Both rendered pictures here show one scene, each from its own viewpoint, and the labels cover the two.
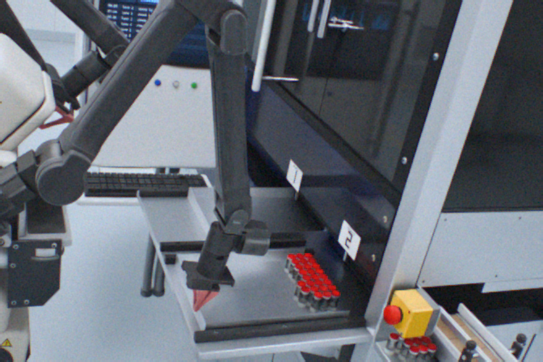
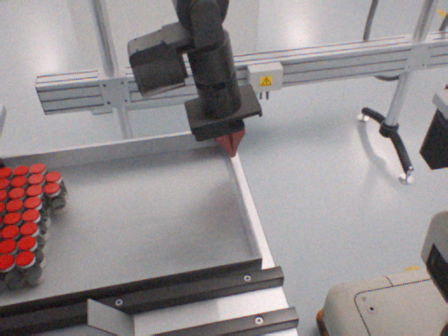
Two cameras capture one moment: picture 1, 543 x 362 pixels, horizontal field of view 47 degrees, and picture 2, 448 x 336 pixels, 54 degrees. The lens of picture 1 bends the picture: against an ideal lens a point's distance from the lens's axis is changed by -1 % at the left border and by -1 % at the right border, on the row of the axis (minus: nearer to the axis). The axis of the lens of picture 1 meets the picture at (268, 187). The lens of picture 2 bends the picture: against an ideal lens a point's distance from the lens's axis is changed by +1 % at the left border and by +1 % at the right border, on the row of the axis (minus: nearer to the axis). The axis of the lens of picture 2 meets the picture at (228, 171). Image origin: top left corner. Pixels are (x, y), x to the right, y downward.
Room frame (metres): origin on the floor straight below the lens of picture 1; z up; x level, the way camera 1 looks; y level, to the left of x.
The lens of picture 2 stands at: (1.57, 0.22, 1.37)
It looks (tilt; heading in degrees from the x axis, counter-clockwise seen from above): 44 degrees down; 194
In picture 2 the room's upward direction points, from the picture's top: straight up
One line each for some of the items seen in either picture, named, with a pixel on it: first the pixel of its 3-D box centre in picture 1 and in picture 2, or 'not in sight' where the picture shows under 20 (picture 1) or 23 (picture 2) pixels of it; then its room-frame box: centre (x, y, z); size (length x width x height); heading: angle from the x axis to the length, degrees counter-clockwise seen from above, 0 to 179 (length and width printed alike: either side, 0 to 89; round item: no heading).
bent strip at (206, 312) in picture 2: not in sight; (157, 311); (1.35, 0.08, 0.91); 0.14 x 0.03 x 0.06; 116
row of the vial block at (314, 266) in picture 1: (319, 280); (1, 225); (1.28, -0.17, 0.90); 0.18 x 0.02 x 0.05; 26
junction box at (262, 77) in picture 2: not in sight; (264, 77); (0.21, 0.01, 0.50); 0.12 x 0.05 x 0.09; 116
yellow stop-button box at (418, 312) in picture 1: (411, 313); not in sight; (1.09, -0.35, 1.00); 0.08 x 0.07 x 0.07; 116
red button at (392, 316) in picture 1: (393, 314); not in sight; (1.07, -0.31, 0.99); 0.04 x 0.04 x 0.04; 26
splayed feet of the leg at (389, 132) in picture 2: not in sight; (386, 136); (-0.12, 0.54, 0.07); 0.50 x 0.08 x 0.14; 26
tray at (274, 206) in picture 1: (257, 213); not in sight; (1.57, 0.01, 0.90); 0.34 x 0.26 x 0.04; 116
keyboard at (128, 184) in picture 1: (147, 183); not in sight; (1.77, 0.38, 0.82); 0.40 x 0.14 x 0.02; 114
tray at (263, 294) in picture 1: (259, 288); (121, 210); (1.21, -0.03, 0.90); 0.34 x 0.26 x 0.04; 116
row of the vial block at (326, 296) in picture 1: (311, 281); (19, 222); (1.27, -0.15, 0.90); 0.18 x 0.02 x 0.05; 26
